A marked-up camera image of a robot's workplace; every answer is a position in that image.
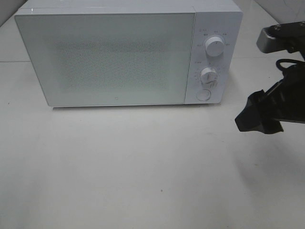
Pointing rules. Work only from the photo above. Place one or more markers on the upper white power knob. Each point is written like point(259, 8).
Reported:
point(214, 46)

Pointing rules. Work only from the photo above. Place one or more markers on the white microwave oven body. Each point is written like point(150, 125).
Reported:
point(211, 17)

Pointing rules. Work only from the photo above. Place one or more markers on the white timer knob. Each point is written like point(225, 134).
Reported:
point(208, 75)

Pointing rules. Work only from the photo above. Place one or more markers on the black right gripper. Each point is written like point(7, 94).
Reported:
point(285, 101)

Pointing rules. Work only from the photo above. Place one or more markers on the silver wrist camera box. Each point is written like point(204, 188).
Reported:
point(288, 36)

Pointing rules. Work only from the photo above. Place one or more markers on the round white door button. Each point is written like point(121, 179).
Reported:
point(203, 95)

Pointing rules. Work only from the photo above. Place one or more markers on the white microwave door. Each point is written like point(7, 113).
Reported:
point(115, 59)

